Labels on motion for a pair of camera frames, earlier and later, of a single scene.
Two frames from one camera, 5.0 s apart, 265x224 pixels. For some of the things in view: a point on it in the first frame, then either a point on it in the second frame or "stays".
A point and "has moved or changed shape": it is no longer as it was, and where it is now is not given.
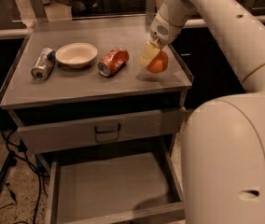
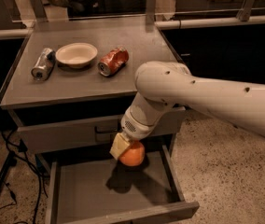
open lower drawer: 113,188 stays
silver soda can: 44,64 stays
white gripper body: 164,31 → 134,125
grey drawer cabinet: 101,99 stays
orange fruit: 159,63 has moved or changed shape
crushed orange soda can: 113,62 stays
